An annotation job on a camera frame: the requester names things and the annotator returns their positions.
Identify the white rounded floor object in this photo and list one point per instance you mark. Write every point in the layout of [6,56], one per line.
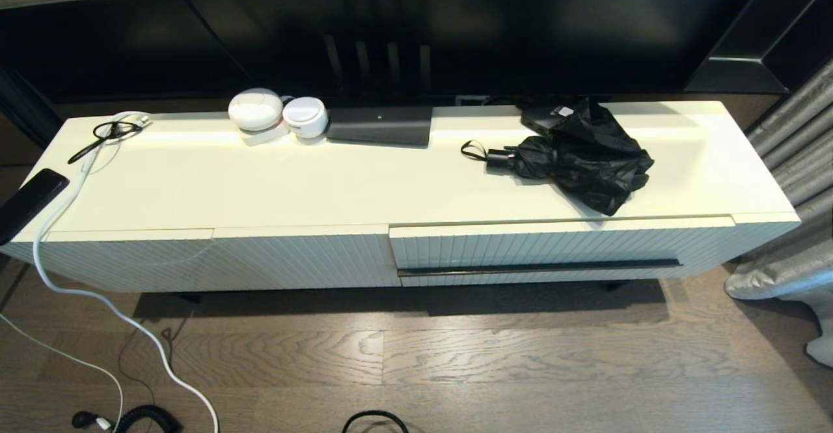
[821,351]

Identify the small white round device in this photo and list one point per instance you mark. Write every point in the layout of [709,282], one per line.
[306,117]

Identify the dark grey flat box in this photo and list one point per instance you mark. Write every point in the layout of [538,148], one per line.
[381,125]

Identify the white TV cabinet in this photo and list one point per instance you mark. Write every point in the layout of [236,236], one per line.
[325,185]

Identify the large white round device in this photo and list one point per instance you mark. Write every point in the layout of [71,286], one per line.
[255,111]

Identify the grey pleated curtain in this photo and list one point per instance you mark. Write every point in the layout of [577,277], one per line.
[794,133]

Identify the black shelf unit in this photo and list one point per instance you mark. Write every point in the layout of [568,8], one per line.
[742,68]

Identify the black television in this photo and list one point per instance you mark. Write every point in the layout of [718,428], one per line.
[520,42]

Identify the black folding umbrella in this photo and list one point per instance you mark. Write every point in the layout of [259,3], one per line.
[579,159]

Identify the small black labelled box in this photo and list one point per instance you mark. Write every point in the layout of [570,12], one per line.
[537,119]

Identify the white fluted drawer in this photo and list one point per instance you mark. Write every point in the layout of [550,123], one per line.
[520,244]

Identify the black smartphone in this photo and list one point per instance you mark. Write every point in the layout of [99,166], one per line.
[29,204]

